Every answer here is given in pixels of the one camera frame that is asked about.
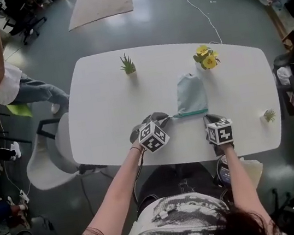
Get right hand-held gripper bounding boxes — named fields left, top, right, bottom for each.
left=203, top=110, right=238, bottom=159

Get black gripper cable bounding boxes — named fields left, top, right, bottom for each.
left=125, top=149, right=154, bottom=208

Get small green plant white pot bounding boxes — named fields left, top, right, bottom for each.
left=118, top=51, right=138, bottom=76
left=258, top=107, right=278, bottom=125

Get yellow flower plant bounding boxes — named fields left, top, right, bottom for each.
left=191, top=43, right=223, bottom=73

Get white floor cable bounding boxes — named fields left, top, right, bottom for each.
left=186, top=0, right=224, bottom=50

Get beige floor rug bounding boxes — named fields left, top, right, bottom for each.
left=63, top=0, right=137, bottom=32

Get beige bag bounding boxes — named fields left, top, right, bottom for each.
left=238, top=153, right=267, bottom=192

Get person's right forearm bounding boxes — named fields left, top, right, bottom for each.
left=219, top=139, right=274, bottom=229

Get black waist device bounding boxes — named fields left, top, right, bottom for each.
left=213, top=154, right=233, bottom=187

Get white power strip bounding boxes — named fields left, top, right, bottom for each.
left=18, top=189, right=30, bottom=204

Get light blue fabric pouch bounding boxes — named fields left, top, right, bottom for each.
left=167, top=71, right=209, bottom=119

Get white shell chair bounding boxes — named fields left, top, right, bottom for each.
left=19, top=107, right=110, bottom=192

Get person's black trousers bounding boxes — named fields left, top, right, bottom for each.
left=132, top=158, right=219, bottom=213

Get person's left forearm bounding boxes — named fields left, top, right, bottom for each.
left=69, top=142, right=158, bottom=235

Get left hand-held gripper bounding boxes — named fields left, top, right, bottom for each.
left=126, top=109, right=176, bottom=156

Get green bag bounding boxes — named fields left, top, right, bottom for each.
left=5, top=101, right=34, bottom=122

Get person's white printed shirt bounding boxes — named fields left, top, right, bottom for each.
left=51, top=178, right=282, bottom=235

